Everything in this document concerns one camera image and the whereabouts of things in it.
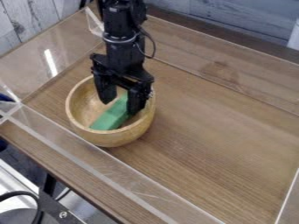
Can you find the clear acrylic front wall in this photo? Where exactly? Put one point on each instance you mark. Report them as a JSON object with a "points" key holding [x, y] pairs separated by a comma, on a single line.
{"points": [[144, 191]]}

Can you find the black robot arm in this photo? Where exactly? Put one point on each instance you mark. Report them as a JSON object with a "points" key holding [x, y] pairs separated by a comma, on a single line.
{"points": [[123, 17]]}

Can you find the clear acrylic corner bracket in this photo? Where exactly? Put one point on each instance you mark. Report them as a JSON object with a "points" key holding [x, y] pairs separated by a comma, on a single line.
{"points": [[95, 24]]}

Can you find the black table leg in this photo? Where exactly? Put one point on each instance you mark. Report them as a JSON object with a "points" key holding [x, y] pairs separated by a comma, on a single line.
{"points": [[49, 184]]}

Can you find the green rectangular block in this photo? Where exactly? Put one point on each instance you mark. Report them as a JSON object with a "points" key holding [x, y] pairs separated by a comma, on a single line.
{"points": [[112, 118]]}

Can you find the black metal bracket with screw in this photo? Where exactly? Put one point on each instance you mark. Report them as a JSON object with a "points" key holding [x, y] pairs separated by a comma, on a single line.
{"points": [[54, 213]]}

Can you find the brown wooden bowl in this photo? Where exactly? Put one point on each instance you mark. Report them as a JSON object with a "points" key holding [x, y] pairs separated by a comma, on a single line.
{"points": [[83, 109]]}

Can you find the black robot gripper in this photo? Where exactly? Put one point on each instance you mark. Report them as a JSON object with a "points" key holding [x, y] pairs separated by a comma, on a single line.
{"points": [[120, 68]]}

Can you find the blue object at left edge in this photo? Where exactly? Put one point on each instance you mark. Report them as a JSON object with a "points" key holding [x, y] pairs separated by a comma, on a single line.
{"points": [[5, 98]]}

